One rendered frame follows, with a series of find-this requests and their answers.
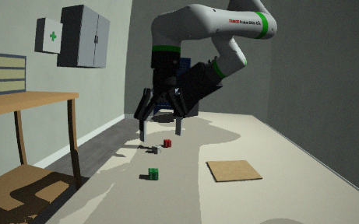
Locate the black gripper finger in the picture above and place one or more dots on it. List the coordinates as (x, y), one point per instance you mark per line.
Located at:
(147, 109)
(179, 108)

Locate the green die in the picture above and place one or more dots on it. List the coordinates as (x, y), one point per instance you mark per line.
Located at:
(153, 174)

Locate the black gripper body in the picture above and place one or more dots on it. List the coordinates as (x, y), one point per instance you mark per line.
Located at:
(164, 81)

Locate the tan flat mat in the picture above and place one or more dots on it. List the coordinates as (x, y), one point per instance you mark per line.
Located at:
(236, 170)

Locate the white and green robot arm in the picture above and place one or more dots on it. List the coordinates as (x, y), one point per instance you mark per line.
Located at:
(196, 22)

